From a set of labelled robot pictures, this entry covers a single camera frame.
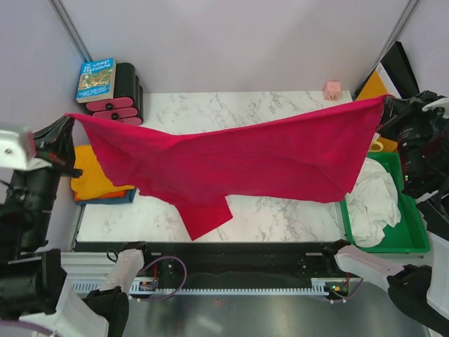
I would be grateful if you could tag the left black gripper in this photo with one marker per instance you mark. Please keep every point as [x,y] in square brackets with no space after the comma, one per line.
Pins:
[54,143]

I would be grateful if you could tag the yellow folded t-shirt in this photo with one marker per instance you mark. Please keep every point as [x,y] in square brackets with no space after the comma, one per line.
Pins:
[92,182]

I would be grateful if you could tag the pink cube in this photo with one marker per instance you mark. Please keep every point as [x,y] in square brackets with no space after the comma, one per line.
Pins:
[332,91]

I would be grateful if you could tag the red t-shirt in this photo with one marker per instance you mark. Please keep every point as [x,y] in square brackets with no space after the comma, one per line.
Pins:
[316,156]

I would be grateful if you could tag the black pink drawer organizer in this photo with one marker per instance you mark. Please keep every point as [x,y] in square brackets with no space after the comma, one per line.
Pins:
[127,104]

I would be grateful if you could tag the blue folded t-shirt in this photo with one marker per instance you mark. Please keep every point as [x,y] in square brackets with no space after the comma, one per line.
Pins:
[130,194]

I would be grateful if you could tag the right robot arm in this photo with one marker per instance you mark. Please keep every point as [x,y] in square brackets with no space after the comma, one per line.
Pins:
[416,283]

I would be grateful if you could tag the orange folded t-shirt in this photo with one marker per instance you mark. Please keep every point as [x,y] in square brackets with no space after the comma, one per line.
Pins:
[110,195]

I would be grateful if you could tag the blue treehouse book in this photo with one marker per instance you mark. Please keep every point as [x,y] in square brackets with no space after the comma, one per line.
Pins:
[96,81]

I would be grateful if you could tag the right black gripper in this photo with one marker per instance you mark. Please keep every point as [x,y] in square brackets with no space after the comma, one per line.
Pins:
[397,110]

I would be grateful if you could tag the black white folder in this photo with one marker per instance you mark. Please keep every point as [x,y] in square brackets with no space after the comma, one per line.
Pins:
[396,63]

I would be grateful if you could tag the green plastic bin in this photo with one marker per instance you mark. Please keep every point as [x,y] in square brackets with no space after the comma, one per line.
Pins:
[408,236]

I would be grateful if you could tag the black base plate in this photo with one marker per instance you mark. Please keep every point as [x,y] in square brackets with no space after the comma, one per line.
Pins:
[263,264]

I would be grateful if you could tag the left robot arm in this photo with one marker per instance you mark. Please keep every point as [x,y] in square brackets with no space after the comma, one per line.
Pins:
[36,292]

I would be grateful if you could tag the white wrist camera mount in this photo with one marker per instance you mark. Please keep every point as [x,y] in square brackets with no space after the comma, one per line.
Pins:
[18,149]

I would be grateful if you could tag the orange folder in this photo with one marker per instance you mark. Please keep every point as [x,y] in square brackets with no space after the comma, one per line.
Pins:
[378,84]

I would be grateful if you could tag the yellow mug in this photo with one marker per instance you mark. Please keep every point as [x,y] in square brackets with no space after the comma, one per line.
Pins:
[383,145]

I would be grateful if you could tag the white crumpled t-shirt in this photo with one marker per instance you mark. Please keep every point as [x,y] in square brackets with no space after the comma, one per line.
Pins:
[372,205]

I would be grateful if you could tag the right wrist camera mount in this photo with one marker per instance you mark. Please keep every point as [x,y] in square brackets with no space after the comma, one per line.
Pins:
[442,103]

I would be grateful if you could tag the white slotted cable duct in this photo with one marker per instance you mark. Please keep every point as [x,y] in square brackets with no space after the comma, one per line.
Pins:
[143,288]

